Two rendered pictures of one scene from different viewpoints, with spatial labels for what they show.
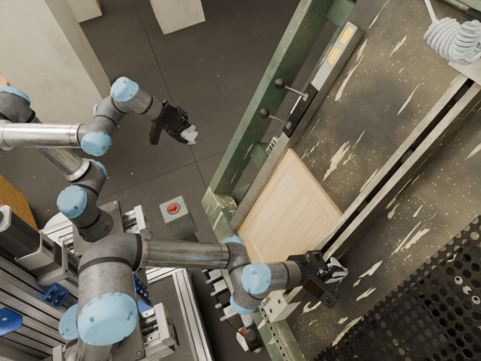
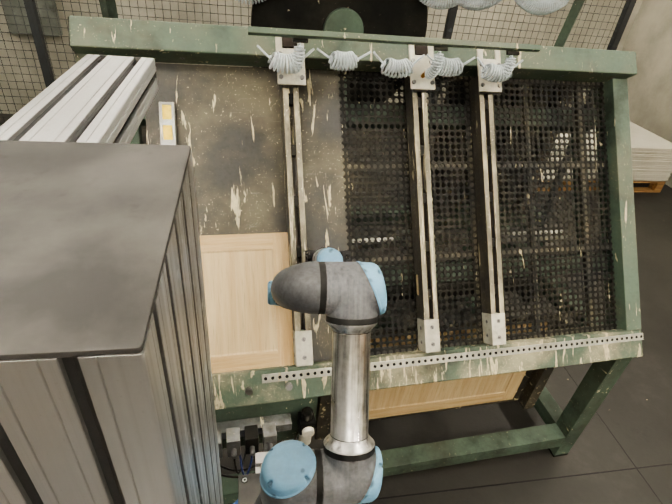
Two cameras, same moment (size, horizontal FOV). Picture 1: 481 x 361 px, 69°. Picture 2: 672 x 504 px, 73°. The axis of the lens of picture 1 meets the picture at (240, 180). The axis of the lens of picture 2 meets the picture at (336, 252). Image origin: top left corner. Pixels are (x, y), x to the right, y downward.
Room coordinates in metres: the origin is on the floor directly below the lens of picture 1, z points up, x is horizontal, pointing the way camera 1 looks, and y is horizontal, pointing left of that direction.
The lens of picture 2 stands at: (0.44, 1.14, 2.20)
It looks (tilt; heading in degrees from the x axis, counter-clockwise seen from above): 35 degrees down; 266
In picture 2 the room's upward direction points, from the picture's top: 7 degrees clockwise
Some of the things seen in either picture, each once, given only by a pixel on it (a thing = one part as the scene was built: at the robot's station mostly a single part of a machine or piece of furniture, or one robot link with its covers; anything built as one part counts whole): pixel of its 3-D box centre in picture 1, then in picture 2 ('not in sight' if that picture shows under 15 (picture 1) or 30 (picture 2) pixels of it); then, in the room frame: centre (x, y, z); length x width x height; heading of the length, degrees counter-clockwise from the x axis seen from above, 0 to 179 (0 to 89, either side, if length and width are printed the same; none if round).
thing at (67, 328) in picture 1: (85, 326); (290, 477); (0.45, 0.59, 1.20); 0.13 x 0.12 x 0.14; 6
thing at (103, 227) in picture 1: (91, 220); not in sight; (0.94, 0.67, 1.09); 0.15 x 0.15 x 0.10
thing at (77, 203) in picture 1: (77, 205); not in sight; (0.95, 0.66, 1.20); 0.13 x 0.12 x 0.14; 163
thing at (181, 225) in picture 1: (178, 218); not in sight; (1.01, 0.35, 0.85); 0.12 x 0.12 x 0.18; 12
